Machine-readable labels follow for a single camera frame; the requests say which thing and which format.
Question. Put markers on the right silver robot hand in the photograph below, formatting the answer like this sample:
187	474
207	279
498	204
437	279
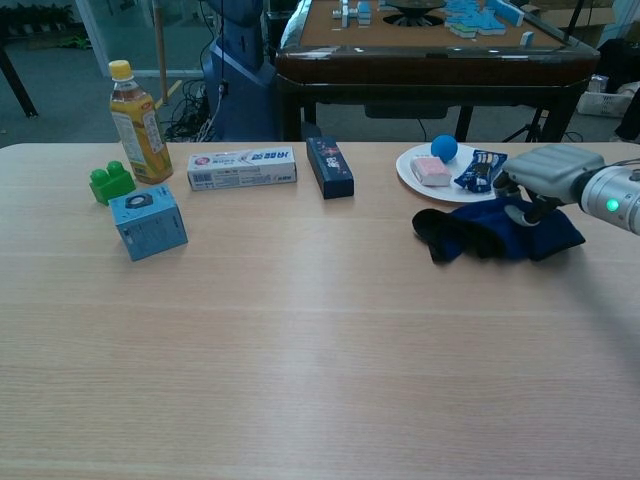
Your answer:
555	172

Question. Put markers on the blue cloth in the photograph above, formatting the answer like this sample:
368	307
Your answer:
480	235

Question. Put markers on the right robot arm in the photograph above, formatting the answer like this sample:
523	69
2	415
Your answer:
612	200

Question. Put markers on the black tripod stand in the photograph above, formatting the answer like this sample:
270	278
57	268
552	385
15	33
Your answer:
525	127

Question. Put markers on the blue snack wrapper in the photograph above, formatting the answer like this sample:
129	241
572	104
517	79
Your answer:
480	171

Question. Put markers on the white plastic basket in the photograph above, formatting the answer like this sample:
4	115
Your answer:
602	100

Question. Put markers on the blue ball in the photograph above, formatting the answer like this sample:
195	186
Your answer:
444	148

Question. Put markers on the pink wrapped packet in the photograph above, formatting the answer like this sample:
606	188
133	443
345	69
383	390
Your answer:
430	171

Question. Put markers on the blue white mahjong tile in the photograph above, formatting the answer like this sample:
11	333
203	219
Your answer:
527	38

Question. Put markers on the white round plate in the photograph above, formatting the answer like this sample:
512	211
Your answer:
407	170

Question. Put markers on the dark wooden mahjong table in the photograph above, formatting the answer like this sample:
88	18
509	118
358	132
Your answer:
430	70

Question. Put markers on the black mahjong table dome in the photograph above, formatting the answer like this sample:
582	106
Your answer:
415	10

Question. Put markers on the dark blue long box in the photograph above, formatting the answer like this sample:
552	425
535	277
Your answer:
331	167

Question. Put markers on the white toothpaste box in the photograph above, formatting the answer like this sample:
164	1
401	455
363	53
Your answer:
242	167

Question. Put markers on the blue machine base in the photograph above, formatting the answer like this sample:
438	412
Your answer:
240	85

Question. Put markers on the light blue cube box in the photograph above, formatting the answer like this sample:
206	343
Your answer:
150	225

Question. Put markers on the wooden stick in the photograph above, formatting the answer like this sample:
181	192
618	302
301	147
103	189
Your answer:
162	50

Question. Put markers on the yellow tea bottle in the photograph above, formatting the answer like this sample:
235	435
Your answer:
142	145

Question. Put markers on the green toy brick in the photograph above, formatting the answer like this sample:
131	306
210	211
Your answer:
111	182

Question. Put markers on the black table leg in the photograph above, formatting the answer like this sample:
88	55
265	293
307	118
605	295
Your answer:
17	82

